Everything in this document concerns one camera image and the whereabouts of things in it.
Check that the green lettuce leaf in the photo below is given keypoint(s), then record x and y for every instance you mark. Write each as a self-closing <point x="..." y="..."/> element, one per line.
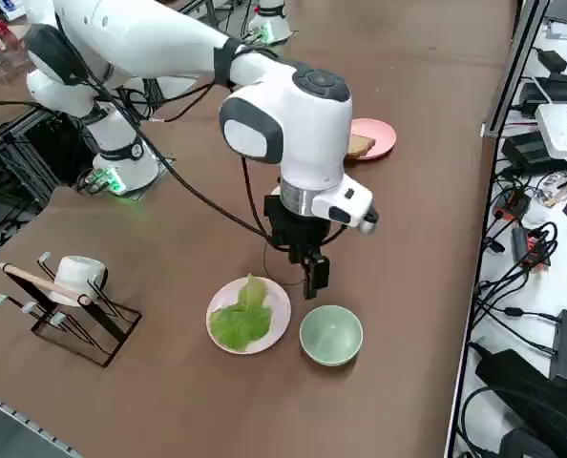
<point x="240" y="324"/>

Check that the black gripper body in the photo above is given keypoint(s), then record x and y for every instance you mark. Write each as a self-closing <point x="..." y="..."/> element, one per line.
<point x="302" y="234"/>

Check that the clear red display shelf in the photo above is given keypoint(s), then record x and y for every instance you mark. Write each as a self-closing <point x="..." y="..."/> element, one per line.
<point x="2" y="52"/>

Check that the black bag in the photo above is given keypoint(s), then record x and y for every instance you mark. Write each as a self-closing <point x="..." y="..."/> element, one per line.
<point x="527" y="396"/>

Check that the pink plate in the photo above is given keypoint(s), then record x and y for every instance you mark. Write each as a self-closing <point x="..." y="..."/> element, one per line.
<point x="379" y="133"/>

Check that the white cup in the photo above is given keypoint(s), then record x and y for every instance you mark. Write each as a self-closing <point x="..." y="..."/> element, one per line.
<point x="76" y="276"/>

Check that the black flat device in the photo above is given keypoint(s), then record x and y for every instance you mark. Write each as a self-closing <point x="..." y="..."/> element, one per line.
<point x="560" y="93"/>

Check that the black power adapter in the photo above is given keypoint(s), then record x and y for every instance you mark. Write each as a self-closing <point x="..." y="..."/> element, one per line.
<point x="529" y="150"/>

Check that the aluminium frame rail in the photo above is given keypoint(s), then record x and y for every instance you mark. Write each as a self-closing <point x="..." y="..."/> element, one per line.
<point x="512" y="71"/>

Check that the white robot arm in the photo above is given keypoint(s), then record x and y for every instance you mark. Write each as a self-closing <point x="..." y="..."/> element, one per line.
<point x="271" y="21"/>
<point x="312" y="143"/>

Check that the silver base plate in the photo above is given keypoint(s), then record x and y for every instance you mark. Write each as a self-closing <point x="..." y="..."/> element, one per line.
<point x="166" y="162"/>

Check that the pale green bowl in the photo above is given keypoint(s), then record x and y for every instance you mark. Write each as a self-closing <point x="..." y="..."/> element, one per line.
<point x="331" y="334"/>

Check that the brown bread slice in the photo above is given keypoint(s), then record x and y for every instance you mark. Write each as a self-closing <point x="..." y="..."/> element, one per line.
<point x="360" y="147"/>

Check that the white round plate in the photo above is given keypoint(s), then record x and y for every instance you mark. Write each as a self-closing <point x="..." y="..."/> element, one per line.
<point x="279" y="305"/>

